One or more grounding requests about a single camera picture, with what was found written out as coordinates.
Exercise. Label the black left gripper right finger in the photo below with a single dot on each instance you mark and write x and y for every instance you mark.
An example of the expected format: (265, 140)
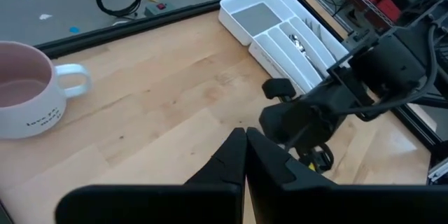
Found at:
(350, 206)

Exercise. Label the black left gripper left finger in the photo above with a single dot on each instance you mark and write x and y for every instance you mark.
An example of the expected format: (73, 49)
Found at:
(157, 206)

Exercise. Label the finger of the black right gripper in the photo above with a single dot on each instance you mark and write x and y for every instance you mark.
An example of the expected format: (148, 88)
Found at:
(280, 113)
(287, 133)

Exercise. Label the silver fork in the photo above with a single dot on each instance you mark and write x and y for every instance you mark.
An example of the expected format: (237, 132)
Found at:
(312, 21)
(309, 24)

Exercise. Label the yellow tape band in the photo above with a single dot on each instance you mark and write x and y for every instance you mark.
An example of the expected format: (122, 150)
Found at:
(311, 167)

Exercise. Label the white cutlery tray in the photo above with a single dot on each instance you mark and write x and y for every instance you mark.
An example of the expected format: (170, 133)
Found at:
(257, 17)

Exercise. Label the red plastic storage bin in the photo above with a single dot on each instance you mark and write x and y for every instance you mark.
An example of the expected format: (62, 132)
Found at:
(388, 8)

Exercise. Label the white mug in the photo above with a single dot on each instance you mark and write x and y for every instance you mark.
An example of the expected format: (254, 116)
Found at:
(31, 112)

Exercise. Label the blue floor sticker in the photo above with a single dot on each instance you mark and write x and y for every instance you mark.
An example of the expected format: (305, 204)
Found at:
(74, 29)

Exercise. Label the white paper scrap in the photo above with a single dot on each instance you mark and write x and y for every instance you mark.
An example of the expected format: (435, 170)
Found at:
(45, 16)

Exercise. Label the black aluminium table frame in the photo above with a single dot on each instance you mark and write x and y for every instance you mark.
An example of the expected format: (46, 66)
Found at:
(122, 28)

